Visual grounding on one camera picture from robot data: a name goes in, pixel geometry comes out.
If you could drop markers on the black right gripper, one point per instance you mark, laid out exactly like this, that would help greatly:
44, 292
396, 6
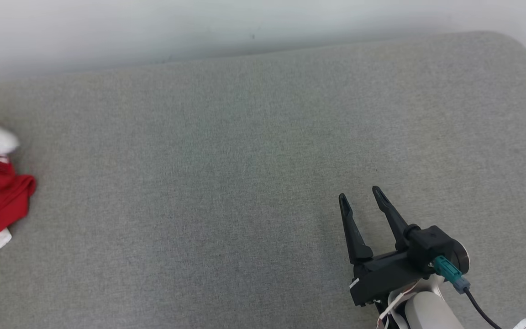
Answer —
386, 276

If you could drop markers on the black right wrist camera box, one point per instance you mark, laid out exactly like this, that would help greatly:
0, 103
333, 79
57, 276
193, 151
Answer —
432, 244

